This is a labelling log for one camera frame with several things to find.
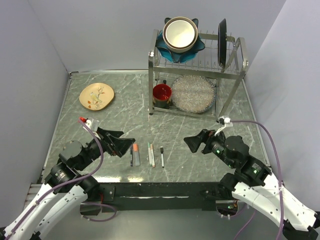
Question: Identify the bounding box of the red black mug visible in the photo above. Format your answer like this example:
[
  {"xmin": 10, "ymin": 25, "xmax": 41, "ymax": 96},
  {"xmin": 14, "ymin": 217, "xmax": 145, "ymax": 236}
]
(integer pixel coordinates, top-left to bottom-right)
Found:
[{"xmin": 152, "ymin": 80, "xmax": 172, "ymax": 109}]

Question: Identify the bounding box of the white green-tipped highlighter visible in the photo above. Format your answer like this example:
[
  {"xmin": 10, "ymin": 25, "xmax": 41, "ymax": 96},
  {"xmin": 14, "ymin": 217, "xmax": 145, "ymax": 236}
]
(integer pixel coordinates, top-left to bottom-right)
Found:
[{"xmin": 147, "ymin": 142, "xmax": 152, "ymax": 166}]

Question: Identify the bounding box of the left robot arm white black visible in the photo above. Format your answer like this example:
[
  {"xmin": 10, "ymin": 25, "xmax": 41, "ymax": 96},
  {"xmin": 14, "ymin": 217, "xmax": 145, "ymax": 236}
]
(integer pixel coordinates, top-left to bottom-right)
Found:
[{"xmin": 0, "ymin": 127, "xmax": 135, "ymax": 240}]

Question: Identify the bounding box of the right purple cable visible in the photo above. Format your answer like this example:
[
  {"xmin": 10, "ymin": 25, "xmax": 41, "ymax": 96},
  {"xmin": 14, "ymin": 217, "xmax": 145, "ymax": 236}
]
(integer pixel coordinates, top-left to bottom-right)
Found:
[{"xmin": 229, "ymin": 119, "xmax": 286, "ymax": 240}]

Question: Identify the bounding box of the blue petal-shaped bowl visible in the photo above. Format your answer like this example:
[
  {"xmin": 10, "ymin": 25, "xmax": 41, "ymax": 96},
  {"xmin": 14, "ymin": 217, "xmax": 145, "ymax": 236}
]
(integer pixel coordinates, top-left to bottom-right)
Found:
[{"xmin": 155, "ymin": 16, "xmax": 206, "ymax": 63}]

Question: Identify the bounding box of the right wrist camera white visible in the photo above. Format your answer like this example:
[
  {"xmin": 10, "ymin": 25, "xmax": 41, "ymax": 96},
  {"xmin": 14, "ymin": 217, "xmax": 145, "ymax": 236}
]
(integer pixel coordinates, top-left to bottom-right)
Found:
[{"xmin": 215, "ymin": 116, "xmax": 233, "ymax": 136}]

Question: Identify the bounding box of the steel dish rack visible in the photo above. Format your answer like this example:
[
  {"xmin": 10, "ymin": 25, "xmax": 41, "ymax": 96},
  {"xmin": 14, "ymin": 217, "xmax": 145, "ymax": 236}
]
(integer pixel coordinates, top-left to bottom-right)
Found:
[{"xmin": 148, "ymin": 29, "xmax": 249, "ymax": 119}]

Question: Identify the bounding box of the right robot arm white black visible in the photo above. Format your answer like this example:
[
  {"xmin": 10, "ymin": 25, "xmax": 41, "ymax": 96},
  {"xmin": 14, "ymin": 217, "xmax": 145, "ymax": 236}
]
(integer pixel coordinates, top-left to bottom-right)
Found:
[{"xmin": 184, "ymin": 129, "xmax": 320, "ymax": 240}]

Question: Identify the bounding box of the grey marker orange tip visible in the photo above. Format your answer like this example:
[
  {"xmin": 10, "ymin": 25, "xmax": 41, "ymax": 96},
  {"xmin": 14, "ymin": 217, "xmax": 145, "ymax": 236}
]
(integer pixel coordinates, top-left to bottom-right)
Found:
[{"xmin": 133, "ymin": 151, "xmax": 141, "ymax": 167}]

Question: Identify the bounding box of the white marker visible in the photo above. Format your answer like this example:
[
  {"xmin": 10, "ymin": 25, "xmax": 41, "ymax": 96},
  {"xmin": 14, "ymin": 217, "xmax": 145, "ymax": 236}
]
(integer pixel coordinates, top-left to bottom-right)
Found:
[{"xmin": 150, "ymin": 143, "xmax": 156, "ymax": 168}]

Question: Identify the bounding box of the black plate upright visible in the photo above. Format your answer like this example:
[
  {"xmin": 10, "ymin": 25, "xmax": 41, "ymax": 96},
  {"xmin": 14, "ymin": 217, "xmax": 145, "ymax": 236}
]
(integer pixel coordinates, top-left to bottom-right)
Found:
[{"xmin": 217, "ymin": 18, "xmax": 227, "ymax": 69}]

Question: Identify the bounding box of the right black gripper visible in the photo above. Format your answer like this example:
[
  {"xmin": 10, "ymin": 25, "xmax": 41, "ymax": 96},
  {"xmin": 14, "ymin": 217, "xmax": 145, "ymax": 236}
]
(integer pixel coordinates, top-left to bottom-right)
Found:
[{"xmin": 182, "ymin": 126, "xmax": 235, "ymax": 168}]

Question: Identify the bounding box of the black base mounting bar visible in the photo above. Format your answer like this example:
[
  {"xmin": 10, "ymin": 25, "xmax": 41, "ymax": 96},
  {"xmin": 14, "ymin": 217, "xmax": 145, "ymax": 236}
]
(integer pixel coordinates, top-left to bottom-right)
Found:
[{"xmin": 86, "ymin": 182, "xmax": 241, "ymax": 215}]

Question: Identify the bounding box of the yellow bird-pattern plate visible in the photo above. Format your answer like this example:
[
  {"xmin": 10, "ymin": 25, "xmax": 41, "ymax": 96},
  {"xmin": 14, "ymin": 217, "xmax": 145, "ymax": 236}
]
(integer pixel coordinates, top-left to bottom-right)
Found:
[{"xmin": 79, "ymin": 82, "xmax": 115, "ymax": 111}]

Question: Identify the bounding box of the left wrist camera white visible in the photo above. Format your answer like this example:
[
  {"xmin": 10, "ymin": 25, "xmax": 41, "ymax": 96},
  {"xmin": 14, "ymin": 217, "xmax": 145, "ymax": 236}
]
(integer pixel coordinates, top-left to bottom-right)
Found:
[{"xmin": 78, "ymin": 117, "xmax": 100, "ymax": 133}]

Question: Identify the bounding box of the speckled grey plate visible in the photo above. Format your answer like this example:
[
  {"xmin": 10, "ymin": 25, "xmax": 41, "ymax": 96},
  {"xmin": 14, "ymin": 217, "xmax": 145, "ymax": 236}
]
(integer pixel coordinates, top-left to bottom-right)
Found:
[{"xmin": 170, "ymin": 75, "xmax": 216, "ymax": 114}]

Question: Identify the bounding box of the large orange marker cap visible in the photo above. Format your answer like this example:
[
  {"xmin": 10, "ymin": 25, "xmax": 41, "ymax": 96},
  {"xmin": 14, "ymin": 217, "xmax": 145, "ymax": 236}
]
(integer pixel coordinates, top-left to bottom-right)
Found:
[{"xmin": 133, "ymin": 143, "xmax": 139, "ymax": 152}]

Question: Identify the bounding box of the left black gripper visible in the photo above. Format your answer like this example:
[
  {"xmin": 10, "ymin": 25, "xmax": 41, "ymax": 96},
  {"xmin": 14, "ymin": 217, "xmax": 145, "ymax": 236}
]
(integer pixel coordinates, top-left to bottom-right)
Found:
[{"xmin": 77, "ymin": 126, "xmax": 135, "ymax": 170}]

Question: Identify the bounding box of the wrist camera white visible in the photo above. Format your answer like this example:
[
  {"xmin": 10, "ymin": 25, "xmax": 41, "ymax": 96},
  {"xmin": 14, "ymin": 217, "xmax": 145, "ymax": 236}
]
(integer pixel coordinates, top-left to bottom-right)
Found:
[
  {"xmin": 215, "ymin": 116, "xmax": 233, "ymax": 136},
  {"xmin": 78, "ymin": 117, "xmax": 100, "ymax": 133}
]

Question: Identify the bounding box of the cream bowl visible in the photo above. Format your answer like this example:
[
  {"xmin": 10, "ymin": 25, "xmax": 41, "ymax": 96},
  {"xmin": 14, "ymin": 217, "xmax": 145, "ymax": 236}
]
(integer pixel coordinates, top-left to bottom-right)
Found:
[{"xmin": 162, "ymin": 16, "xmax": 198, "ymax": 53}]

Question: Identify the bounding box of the dark blue pen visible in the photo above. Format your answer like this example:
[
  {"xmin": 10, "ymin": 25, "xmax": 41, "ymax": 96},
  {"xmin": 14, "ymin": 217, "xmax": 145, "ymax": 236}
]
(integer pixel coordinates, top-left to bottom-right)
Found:
[{"xmin": 130, "ymin": 145, "xmax": 133, "ymax": 167}]

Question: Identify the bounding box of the grey pen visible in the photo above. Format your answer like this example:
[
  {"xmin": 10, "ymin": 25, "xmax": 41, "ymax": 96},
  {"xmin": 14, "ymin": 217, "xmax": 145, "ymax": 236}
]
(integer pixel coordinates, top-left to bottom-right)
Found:
[{"xmin": 160, "ymin": 151, "xmax": 165, "ymax": 168}]

